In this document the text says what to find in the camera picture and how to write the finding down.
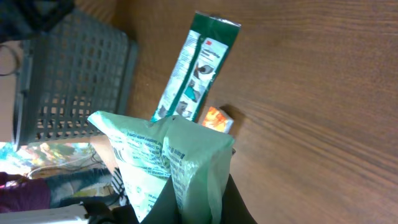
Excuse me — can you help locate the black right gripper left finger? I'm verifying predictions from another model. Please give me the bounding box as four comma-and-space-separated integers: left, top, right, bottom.
141, 177, 181, 224

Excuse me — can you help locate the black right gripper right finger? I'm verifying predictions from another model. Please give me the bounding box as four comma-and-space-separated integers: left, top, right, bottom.
220, 175, 257, 224

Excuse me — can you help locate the teal snack packet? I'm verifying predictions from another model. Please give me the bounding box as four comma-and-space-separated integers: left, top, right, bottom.
88, 111, 234, 223

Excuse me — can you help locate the small orange carton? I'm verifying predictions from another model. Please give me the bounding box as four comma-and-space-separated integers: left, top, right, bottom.
201, 106, 234, 134

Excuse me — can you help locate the green 3M gloves package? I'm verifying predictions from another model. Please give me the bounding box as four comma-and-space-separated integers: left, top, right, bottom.
151, 12, 241, 122

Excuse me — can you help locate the dark grey mesh basket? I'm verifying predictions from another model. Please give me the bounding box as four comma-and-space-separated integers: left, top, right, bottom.
11, 7, 139, 152

